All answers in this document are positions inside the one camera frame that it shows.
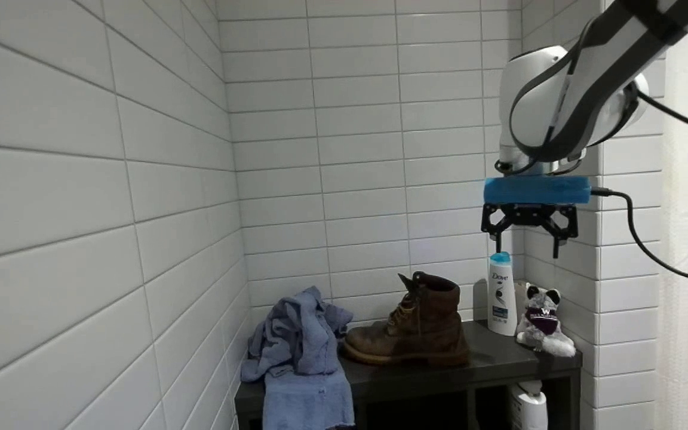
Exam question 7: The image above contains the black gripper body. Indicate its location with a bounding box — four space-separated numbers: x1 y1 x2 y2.
480 204 582 240

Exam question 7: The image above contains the white Dove bottle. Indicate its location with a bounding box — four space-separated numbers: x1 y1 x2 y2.
485 252 521 339

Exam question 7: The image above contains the white pump bottle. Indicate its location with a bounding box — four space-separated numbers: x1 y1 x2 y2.
510 381 550 430

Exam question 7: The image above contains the brown leather boot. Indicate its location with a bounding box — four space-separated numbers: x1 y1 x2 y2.
341 271 470 368

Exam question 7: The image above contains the blue towel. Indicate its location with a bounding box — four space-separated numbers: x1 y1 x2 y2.
238 285 356 430

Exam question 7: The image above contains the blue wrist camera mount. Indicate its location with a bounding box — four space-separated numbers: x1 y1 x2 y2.
482 175 598 211

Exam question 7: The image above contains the black camera cable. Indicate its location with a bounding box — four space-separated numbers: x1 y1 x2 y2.
590 186 688 288

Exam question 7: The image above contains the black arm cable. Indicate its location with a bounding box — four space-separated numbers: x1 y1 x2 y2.
635 84 688 148

